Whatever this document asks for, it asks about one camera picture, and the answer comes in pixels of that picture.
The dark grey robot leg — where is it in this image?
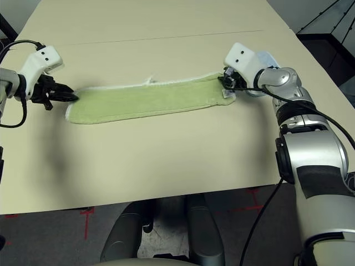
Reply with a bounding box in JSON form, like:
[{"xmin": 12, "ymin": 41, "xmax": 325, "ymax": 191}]
[
  {"xmin": 99, "ymin": 203, "xmax": 145, "ymax": 263},
  {"xmin": 186, "ymin": 195, "xmax": 226, "ymax": 266}
]

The green towel with white trim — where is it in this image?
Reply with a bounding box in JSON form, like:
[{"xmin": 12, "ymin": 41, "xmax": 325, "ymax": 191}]
[{"xmin": 65, "ymin": 71, "xmax": 236, "ymax": 125}]

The beige robot torso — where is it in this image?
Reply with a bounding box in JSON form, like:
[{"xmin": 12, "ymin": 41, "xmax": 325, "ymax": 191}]
[{"xmin": 95, "ymin": 257, "xmax": 195, "ymax": 266}]

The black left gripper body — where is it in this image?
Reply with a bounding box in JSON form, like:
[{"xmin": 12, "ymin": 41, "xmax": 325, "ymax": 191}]
[{"xmin": 28, "ymin": 74, "xmax": 58, "ymax": 111}]

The dark grey robot left leg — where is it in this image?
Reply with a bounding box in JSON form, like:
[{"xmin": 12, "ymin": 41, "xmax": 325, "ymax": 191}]
[{"xmin": 99, "ymin": 203, "xmax": 145, "ymax": 263}]

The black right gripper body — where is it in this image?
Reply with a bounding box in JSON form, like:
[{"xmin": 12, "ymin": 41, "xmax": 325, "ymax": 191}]
[{"xmin": 222, "ymin": 67, "xmax": 249, "ymax": 92}]

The beige side table black frame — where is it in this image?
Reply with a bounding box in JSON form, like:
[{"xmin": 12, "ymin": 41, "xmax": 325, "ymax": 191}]
[{"xmin": 0, "ymin": 13, "xmax": 19, "ymax": 39}]

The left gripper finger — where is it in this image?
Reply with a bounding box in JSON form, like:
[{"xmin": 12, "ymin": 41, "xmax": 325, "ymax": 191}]
[
  {"xmin": 55, "ymin": 84, "xmax": 77, "ymax": 94},
  {"xmin": 56, "ymin": 93, "xmax": 80, "ymax": 103}
]

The black left wrist camera cable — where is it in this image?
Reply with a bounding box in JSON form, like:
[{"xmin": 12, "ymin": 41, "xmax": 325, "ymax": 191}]
[{"xmin": 0, "ymin": 40, "xmax": 45, "ymax": 128}]

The white looped cable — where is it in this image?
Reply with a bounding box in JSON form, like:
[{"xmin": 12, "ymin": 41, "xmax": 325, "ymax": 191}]
[{"xmin": 345, "ymin": 171, "xmax": 355, "ymax": 193}]

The dark grey robot right leg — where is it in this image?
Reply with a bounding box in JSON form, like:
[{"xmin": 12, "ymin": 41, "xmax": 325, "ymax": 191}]
[{"xmin": 186, "ymin": 195, "xmax": 226, "ymax": 266}]

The folded light blue towel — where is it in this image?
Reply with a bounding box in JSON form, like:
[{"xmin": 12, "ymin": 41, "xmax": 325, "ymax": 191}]
[{"xmin": 245, "ymin": 50, "xmax": 281, "ymax": 98}]

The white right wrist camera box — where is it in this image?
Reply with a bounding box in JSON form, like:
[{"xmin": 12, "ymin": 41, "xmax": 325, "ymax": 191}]
[{"xmin": 224, "ymin": 42, "xmax": 261, "ymax": 85}]

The black framed glass cabinet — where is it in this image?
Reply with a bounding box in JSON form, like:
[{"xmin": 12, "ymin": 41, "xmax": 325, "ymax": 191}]
[{"xmin": 295, "ymin": 0, "xmax": 355, "ymax": 84}]

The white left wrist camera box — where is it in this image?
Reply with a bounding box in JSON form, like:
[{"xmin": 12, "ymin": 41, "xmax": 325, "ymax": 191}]
[{"xmin": 19, "ymin": 45, "xmax": 64, "ymax": 100}]

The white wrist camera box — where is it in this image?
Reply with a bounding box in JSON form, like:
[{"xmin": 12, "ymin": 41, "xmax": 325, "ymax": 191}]
[
  {"xmin": 19, "ymin": 45, "xmax": 64, "ymax": 100},
  {"xmin": 224, "ymin": 42, "xmax": 261, "ymax": 85}
]

